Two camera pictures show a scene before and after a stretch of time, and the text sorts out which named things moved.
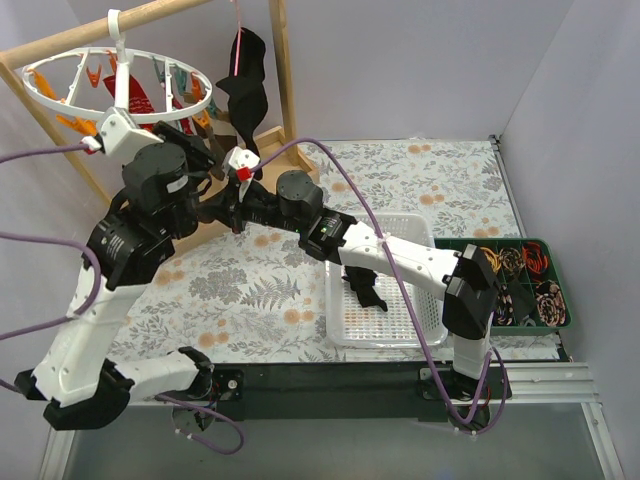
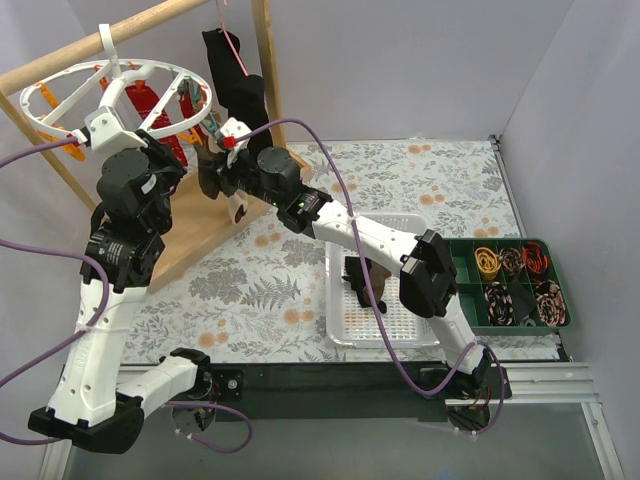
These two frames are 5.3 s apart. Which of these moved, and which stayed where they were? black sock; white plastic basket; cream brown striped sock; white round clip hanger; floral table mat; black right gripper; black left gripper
Moved: white round clip hanger; black left gripper; black right gripper; cream brown striped sock
Stayed: white plastic basket; black sock; floral table mat
